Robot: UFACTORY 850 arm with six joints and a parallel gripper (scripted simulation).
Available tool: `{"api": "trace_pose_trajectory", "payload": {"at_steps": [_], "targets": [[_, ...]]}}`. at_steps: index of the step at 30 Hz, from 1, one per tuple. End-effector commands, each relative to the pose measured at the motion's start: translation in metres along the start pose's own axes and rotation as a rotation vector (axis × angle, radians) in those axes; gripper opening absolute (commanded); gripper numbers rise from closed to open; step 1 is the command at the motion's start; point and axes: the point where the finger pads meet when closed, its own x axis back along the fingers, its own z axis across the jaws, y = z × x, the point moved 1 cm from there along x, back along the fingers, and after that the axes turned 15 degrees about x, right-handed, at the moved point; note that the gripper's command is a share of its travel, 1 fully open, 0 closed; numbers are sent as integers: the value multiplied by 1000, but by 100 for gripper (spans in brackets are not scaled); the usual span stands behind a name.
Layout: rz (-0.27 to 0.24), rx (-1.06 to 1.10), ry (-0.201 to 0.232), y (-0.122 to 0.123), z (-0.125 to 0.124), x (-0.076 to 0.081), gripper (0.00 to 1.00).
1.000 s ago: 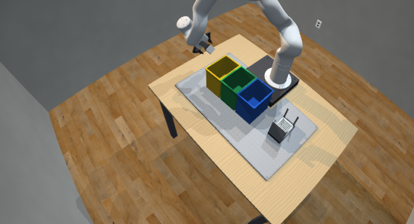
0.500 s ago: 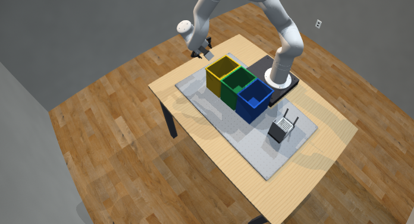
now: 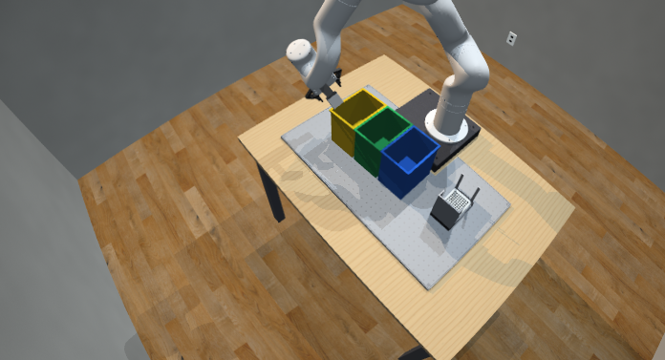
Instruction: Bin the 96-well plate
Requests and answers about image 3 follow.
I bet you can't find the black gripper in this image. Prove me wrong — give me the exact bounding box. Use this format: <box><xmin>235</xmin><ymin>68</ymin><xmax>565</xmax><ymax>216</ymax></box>
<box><xmin>305</xmin><ymin>68</ymin><xmax>342</xmax><ymax>102</ymax></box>

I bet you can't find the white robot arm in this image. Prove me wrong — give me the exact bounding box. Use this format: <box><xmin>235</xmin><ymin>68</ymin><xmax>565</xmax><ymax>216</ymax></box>
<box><xmin>286</xmin><ymin>0</ymin><xmax>489</xmax><ymax>143</ymax></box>

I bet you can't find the green bin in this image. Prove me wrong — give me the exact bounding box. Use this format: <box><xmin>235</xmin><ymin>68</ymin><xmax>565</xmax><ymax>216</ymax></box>
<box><xmin>354</xmin><ymin>106</ymin><xmax>414</xmax><ymax>178</ymax></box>

